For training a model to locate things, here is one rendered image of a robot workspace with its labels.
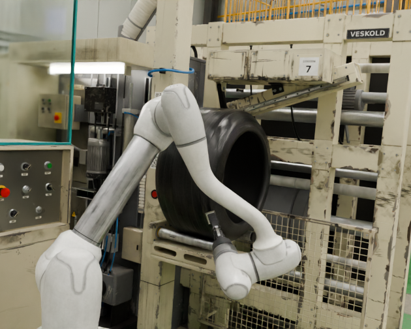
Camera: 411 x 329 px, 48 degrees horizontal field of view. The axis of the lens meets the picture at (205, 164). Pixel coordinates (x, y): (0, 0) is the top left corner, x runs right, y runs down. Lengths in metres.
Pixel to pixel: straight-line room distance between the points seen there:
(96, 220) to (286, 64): 1.15
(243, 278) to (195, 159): 0.41
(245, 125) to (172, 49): 0.51
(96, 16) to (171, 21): 10.45
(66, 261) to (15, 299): 0.90
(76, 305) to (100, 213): 0.33
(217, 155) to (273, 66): 0.58
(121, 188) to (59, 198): 0.80
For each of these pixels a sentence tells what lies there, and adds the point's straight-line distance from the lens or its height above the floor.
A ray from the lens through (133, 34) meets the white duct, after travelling 2.81.
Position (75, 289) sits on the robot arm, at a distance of 1.33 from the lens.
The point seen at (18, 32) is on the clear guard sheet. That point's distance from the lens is 2.11.
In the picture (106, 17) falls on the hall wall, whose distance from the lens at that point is 12.83.
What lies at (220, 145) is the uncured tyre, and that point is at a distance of 1.86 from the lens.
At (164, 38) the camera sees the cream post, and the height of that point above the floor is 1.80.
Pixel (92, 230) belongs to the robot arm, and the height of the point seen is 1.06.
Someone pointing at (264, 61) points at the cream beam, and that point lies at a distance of 2.24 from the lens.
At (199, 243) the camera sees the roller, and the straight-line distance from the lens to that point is 2.03.
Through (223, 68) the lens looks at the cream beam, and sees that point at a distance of 2.35.
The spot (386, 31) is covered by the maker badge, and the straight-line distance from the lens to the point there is 2.41.
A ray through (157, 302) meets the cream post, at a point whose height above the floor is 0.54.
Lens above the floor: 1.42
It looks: 5 degrees down
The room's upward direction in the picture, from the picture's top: 4 degrees clockwise
